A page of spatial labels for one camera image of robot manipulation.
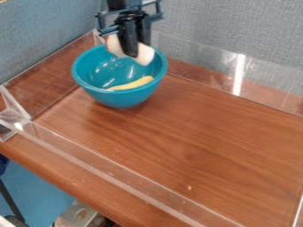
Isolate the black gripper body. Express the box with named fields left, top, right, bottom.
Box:
left=94, top=0, right=162, bottom=37

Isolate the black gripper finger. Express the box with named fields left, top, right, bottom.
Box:
left=118, top=20, right=138, bottom=58
left=136, top=18, right=152, bottom=45

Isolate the white and brown toy mushroom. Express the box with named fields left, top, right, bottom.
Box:
left=105, top=34, right=154, bottom=66

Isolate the blue plastic bowl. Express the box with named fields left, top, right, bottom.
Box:
left=70, top=45, right=168, bottom=108

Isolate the yellow toy banana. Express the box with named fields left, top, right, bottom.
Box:
left=109, top=75, right=153, bottom=90

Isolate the grey metal base below table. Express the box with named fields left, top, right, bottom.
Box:
left=52, top=201, right=105, bottom=227

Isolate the clear acrylic barrier wall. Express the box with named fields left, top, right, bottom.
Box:
left=0, top=34, right=303, bottom=227

